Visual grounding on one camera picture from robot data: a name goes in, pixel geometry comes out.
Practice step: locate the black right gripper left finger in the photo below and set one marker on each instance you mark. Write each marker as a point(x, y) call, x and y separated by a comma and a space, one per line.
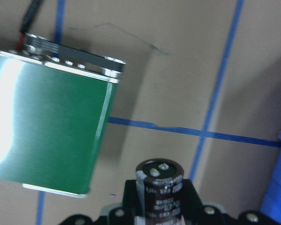
point(130, 198)

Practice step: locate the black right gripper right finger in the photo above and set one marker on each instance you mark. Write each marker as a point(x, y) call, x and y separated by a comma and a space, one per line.
point(190, 200)

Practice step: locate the brown cylindrical capacitor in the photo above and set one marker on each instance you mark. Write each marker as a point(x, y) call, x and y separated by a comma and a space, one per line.
point(159, 185)

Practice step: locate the green conveyor belt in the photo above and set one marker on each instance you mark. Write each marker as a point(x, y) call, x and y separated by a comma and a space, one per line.
point(54, 104)

